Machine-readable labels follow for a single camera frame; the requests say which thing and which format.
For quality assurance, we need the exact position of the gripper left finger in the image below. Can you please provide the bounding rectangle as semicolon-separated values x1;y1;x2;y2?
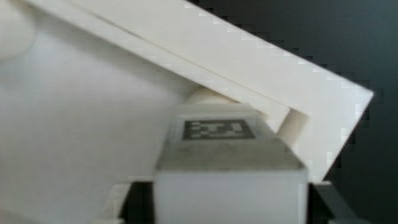
95;181;155;224

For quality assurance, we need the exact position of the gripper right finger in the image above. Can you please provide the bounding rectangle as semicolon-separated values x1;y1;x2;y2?
306;181;372;224

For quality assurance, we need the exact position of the white leg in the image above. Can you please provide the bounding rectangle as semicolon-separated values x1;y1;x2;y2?
154;89;308;224

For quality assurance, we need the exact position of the white square tabletop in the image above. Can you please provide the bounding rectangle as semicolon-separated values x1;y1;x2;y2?
0;0;194;224

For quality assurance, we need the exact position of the white U-shaped obstacle fence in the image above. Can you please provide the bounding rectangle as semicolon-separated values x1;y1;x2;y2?
65;0;378;183

